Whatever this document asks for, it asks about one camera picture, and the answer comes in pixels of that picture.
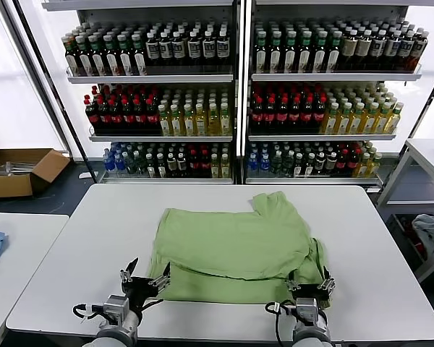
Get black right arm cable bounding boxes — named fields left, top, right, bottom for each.
left=264, top=301, right=298, bottom=345

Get grey crumpled cloth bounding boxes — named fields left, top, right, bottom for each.
left=411, top=213, right=434, bottom=256

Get white side table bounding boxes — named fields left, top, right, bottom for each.
left=0, top=212, right=70, bottom=347

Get red-brown tea bottle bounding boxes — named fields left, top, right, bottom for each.
left=409, top=32, right=428, bottom=72

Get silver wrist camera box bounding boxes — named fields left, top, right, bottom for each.
left=103, top=294, right=130, bottom=319
left=294, top=296, right=319, bottom=321

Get green t-shirt with red print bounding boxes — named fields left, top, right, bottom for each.
left=146, top=191, right=328, bottom=304

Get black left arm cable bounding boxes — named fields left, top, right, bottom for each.
left=72, top=304, right=106, bottom=322

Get black window frame post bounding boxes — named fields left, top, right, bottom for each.
left=12, top=0, right=98, bottom=184

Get black storage crate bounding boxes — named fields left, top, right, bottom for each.
left=386, top=213, right=430, bottom=272

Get green-cap dark tea bottle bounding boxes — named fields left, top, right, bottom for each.
left=130, top=33, right=148, bottom=76
left=63, top=38, right=80, bottom=77
left=327, top=31, right=343, bottom=73
left=253, top=30, right=268, bottom=73
left=298, top=30, right=313, bottom=73
left=75, top=35, right=93, bottom=77
left=103, top=33, right=119, bottom=77
left=88, top=34, right=106, bottom=77
left=312, top=30, right=328, bottom=73
left=284, top=30, right=298, bottom=73
left=116, top=33, right=133, bottom=76
left=269, top=30, right=283, bottom=73

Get red-cap cola bottle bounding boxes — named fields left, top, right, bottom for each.
left=301, top=95, right=314, bottom=132
left=289, top=95, right=302, bottom=132
left=312, top=95, right=327, bottom=132
left=276, top=95, right=290, bottom=132
left=107, top=98, right=123, bottom=133
left=252, top=95, right=265, bottom=132
left=132, top=98, right=147, bottom=133
left=145, top=97, right=159, bottom=133
left=95, top=98, right=111, bottom=133
left=120, top=98, right=135, bottom=133
left=83, top=94, right=101, bottom=133
left=264, top=95, right=277, bottom=132

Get white-label dark drink bottle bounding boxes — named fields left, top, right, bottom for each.
left=202, top=30, right=216, bottom=67
left=369, top=30, right=387, bottom=72
left=216, top=29, right=229, bottom=67
left=145, top=31, right=159, bottom=68
left=383, top=31, right=401, bottom=72
left=187, top=30, right=202, bottom=67
left=396, top=32, right=416, bottom=72
left=171, top=30, right=187, bottom=68
left=158, top=31, right=173, bottom=68

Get grey metal frame table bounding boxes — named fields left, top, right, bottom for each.
left=375, top=138, right=434, bottom=283

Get red cloth item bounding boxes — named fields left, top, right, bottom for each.
left=401, top=215, right=427, bottom=260

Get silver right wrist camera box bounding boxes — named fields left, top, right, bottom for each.
left=294, top=296, right=319, bottom=321

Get metal parts in bags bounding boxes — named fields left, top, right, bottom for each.
left=0, top=161, right=35, bottom=178

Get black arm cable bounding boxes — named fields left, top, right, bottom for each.
left=72, top=304, right=106, bottom=322
left=264, top=301, right=298, bottom=345

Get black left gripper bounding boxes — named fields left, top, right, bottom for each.
left=119, top=257, right=172, bottom=312

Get beige-label dark drink bottle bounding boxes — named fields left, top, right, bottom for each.
left=341, top=29, right=359, bottom=72
left=354, top=30, right=373, bottom=72

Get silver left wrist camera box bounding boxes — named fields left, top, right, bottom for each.
left=103, top=294, right=130, bottom=319

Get white shelf unit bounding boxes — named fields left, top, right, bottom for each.
left=41, top=0, right=244, bottom=186
left=244, top=0, right=434, bottom=192

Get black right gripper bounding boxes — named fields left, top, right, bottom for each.
left=285, top=266, right=336, bottom=310

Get open cardboard box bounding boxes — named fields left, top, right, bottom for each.
left=0, top=147, right=72, bottom=200

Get small red-label cola bottle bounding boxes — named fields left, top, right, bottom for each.
left=336, top=148, right=349, bottom=176
left=199, top=150, right=211, bottom=178
left=346, top=148, right=360, bottom=176
left=187, top=150, right=200, bottom=178

